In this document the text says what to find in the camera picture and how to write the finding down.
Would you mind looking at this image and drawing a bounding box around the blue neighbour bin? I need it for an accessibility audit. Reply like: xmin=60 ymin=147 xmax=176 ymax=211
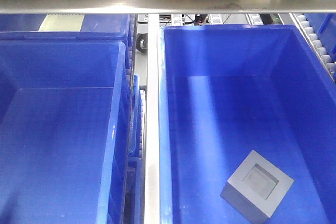
xmin=1 ymin=40 xmax=130 ymax=223

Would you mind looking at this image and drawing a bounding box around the blue target bin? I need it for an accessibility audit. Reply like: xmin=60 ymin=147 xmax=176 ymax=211
xmin=159 ymin=25 xmax=335 ymax=223

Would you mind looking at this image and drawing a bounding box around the gray foam base block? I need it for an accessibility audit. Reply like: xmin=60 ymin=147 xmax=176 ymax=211
xmin=220 ymin=150 xmax=294 ymax=223

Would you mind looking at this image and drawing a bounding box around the steel shelf divider rail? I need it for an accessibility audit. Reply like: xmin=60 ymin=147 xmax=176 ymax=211
xmin=144 ymin=14 xmax=160 ymax=223

